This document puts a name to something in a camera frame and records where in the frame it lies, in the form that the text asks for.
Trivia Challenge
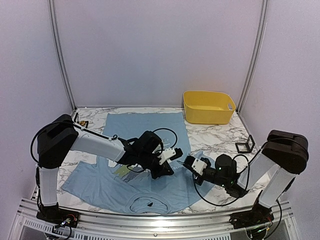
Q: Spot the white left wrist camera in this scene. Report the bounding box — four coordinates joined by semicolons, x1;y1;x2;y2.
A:
158;148;183;165

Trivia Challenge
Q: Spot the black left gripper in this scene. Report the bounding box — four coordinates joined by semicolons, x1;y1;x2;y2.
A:
138;151;174;180

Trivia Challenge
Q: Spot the black display case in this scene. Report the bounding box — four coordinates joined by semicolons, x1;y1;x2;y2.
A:
235;134;256;154
73;112;89;129

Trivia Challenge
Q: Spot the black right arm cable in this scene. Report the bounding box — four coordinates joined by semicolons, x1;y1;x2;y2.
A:
192;147;283;226

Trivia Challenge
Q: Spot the aluminium frame post right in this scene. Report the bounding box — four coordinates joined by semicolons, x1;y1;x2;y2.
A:
236;0;270;115

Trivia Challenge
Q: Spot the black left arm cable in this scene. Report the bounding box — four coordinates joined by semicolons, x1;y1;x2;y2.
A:
30;118;178;176

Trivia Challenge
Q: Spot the yellow plastic basket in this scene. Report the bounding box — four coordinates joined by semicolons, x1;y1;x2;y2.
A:
183;90;236;125

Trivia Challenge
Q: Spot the light blue printed t-shirt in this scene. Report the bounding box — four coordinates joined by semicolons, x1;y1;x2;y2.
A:
61;112;200;215

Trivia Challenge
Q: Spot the aluminium frame post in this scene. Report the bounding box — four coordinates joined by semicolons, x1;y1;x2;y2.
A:
47;0;77;112
236;0;270;115

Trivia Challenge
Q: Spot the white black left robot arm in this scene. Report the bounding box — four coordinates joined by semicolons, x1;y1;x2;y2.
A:
31;114;183;227

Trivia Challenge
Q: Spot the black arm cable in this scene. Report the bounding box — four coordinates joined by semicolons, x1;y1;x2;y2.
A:
30;118;178;176
192;147;283;226

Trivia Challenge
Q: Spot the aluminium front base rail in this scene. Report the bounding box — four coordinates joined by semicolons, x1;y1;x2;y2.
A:
8;198;299;240

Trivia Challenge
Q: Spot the aluminium frame post left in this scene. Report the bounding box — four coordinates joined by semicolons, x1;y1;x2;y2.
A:
47;0;77;112

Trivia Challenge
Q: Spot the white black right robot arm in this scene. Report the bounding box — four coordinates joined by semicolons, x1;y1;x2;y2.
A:
183;130;309;228

